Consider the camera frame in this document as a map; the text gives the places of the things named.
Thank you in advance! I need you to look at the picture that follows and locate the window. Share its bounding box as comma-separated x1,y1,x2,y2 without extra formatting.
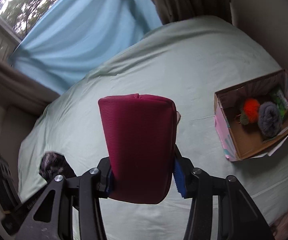
0,0,77,63

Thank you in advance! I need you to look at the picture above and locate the orange fluffy pompom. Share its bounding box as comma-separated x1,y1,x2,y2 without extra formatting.
240,98,261,126

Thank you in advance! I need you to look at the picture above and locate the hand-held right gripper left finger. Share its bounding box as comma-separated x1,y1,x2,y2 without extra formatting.
16,157,115,240

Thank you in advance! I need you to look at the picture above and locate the grey sock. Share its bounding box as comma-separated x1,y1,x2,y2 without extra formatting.
257,101,283,138

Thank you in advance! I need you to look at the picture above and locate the green tissue packet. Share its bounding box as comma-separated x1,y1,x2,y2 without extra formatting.
269,87,288,118

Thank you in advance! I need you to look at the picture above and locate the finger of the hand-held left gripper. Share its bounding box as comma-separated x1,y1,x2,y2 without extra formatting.
0,189,47,235

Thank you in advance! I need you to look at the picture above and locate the cardboard box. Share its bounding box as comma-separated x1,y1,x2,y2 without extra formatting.
214,69,288,162

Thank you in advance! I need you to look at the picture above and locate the pale green bed sheet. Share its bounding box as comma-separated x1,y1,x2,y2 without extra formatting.
17,15,288,240

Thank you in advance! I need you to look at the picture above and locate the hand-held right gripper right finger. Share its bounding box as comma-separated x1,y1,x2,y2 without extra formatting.
172,144,273,240

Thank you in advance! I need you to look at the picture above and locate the magenta zip pouch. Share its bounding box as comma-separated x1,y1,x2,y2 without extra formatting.
98,93,178,205

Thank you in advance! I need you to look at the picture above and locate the light blue hanging cloth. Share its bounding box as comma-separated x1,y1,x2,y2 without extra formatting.
7,0,163,96

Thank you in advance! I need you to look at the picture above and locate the beige bed headboard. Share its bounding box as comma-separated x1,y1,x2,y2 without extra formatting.
0,105,45,207

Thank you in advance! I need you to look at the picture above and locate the black white patterned scrunchie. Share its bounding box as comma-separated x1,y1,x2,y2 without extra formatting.
39,152,77,182

